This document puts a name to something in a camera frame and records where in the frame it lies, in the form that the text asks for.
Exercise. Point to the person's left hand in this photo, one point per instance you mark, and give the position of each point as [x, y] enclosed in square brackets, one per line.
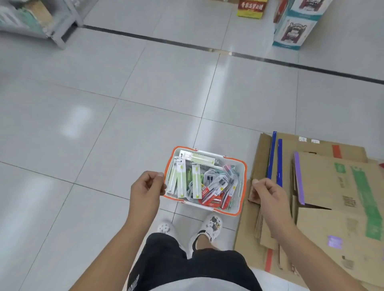
[146, 195]

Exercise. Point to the person's right hand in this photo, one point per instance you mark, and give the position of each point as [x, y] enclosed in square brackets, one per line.
[273, 201]

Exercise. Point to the white orange shopping basket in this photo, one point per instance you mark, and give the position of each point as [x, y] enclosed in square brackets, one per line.
[242, 186]

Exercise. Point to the bundle of green toothbrush packs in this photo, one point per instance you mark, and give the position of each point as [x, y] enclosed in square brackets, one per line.
[180, 177]

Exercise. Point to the pile of red grey toothbrush packs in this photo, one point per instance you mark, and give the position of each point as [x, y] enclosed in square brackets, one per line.
[219, 186]

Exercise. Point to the person's right forearm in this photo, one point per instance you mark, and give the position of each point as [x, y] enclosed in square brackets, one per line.
[306, 258]

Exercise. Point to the person's left forearm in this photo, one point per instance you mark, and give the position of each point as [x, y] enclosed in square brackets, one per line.
[114, 258]

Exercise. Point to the white shelf base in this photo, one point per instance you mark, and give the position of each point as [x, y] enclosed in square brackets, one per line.
[36, 21]

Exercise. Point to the purple plastic strip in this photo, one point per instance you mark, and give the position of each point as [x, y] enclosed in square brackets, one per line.
[298, 180]

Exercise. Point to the white clog shoe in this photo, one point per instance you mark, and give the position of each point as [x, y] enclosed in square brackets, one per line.
[210, 226]
[163, 229]

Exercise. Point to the blue plastic strip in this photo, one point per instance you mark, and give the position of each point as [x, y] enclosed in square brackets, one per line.
[272, 153]
[279, 162]

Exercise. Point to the pile of flattened cardboard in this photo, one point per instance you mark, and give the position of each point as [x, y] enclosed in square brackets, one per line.
[336, 228]

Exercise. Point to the black shorts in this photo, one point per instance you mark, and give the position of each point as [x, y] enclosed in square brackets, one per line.
[192, 270]

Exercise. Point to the white blue carton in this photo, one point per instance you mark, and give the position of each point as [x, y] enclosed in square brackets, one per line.
[297, 27]

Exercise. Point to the red yellow carton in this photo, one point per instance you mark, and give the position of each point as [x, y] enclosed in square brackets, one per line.
[252, 7]

